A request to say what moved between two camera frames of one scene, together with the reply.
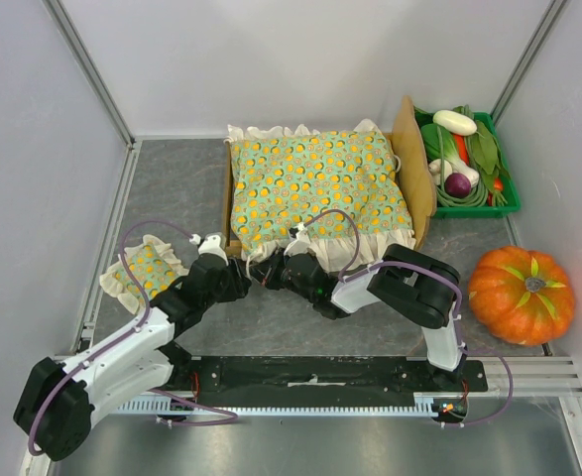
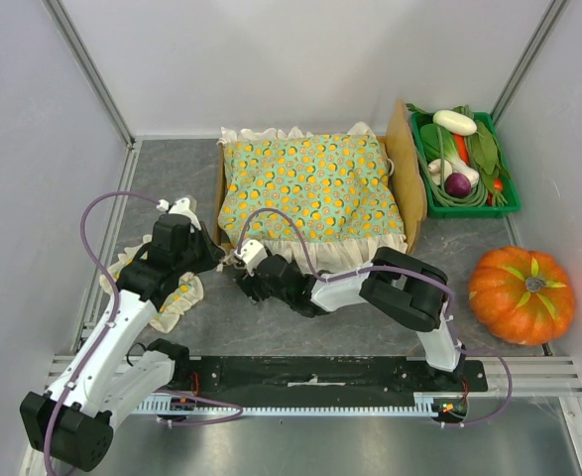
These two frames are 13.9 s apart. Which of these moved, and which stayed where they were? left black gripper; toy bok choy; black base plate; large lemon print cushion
Moved: left black gripper
Stayed: large lemon print cushion; black base plate; toy bok choy
